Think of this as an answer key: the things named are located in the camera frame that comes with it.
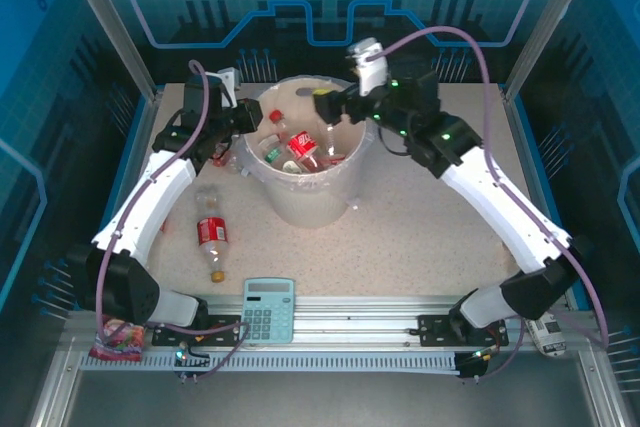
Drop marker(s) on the large cola bottle red label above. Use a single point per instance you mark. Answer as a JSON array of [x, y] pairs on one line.
[[302, 143]]

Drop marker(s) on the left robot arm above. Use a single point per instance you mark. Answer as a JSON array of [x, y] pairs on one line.
[[145, 207]]

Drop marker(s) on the white plastic bin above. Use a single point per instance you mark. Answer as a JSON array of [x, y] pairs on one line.
[[310, 197]]

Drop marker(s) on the crumpled clear bottle red label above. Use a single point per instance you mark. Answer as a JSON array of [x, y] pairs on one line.
[[222, 157]]

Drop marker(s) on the clear bottle yellow cap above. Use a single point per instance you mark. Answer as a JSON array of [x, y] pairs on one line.
[[212, 232]]

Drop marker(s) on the light blue calculator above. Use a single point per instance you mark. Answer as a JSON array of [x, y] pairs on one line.
[[267, 312]]

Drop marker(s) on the red berry snack packet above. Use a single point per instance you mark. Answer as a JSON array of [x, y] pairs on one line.
[[117, 342]]

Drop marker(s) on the white device bottom right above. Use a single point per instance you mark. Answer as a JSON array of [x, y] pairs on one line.
[[550, 339]]

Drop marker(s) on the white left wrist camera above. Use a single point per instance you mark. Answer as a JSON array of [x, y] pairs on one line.
[[227, 79]]

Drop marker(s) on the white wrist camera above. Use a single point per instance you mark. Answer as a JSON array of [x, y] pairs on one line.
[[227, 79], [370, 67]]

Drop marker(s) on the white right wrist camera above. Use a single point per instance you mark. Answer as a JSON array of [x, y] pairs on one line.
[[370, 67]]

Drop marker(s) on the aluminium frame post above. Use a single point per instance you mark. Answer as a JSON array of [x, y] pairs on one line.
[[115, 22], [550, 22]]

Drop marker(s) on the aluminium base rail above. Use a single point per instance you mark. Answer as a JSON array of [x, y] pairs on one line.
[[350, 317]]

